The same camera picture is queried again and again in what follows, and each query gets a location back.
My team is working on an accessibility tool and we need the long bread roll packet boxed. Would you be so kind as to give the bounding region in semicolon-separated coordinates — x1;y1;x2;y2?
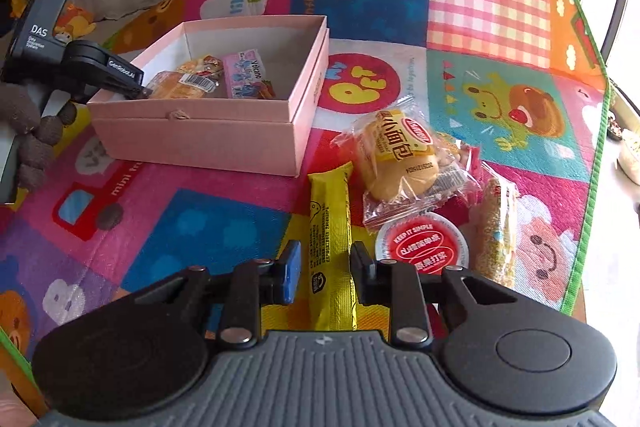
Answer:
146;72;220;100

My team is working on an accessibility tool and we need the yellow snack bar wrapper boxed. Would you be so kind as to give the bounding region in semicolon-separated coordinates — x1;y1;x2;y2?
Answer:
308;162;357;331

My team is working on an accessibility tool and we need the pink Volcano snack packet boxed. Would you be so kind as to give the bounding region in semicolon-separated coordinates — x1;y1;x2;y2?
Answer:
221;49;276;100

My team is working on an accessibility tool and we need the round bun clear packet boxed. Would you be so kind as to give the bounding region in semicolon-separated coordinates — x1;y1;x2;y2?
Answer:
331;96;482;231

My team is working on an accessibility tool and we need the pink cardboard box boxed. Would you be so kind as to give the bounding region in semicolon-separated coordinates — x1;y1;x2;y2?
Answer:
88;15;330;176

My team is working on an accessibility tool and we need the biscuit ball snack bag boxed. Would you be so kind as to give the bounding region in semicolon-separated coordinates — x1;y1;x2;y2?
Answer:
176;54;224;81

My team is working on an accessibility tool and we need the brown knitted gloved left hand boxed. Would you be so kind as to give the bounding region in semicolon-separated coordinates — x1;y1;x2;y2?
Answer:
1;82;77;205

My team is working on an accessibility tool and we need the yellow plush toy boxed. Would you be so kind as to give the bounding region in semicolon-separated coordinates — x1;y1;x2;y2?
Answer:
53;4;96;43

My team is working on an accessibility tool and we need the red lidded jelly cup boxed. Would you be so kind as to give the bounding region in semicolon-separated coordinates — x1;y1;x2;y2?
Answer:
375;212;469;274

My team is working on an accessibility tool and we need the sesame stick snack packet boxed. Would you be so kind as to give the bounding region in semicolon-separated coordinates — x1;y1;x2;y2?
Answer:
471;176;518;288

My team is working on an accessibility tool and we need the colourful cartoon play mat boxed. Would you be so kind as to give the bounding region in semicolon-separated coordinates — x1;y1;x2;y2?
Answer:
0;0;612;408

